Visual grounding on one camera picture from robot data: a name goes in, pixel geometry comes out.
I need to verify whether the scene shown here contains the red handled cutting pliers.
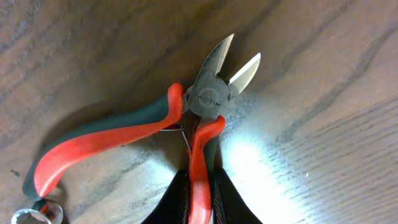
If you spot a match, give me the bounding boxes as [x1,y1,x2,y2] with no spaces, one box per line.
[22,36,261,223]

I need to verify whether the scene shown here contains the silver combination wrench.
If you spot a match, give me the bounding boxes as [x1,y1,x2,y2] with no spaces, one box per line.
[11,199,63,224]

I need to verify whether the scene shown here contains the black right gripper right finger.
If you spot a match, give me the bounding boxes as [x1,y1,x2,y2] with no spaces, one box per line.
[213,167,262,224]

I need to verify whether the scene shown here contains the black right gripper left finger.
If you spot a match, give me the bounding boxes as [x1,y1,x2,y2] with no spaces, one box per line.
[142,169,190,224]

